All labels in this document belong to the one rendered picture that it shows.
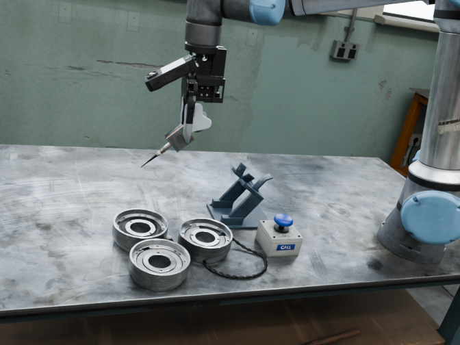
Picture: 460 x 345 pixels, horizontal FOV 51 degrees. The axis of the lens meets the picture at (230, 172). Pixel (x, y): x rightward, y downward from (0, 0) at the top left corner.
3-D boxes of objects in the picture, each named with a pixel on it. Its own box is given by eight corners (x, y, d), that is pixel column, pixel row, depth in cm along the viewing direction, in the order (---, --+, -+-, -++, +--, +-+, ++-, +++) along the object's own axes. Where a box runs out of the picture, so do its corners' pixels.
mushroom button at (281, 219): (274, 243, 97) (279, 222, 95) (266, 231, 100) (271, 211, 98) (291, 242, 98) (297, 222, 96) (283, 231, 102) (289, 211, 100)
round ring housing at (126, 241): (104, 250, 89) (105, 231, 87) (120, 221, 98) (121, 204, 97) (159, 261, 89) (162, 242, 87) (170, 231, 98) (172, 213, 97)
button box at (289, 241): (267, 258, 96) (272, 237, 94) (254, 237, 102) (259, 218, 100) (302, 256, 99) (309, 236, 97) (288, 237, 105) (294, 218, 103)
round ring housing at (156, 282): (198, 281, 86) (202, 263, 84) (149, 302, 79) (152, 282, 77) (164, 250, 92) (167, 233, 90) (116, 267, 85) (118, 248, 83)
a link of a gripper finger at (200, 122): (211, 146, 105) (214, 105, 103) (184, 145, 104) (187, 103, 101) (207, 143, 108) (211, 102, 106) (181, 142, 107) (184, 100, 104)
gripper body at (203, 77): (222, 107, 103) (229, 50, 98) (183, 105, 101) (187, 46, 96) (215, 97, 110) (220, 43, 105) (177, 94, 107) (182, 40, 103)
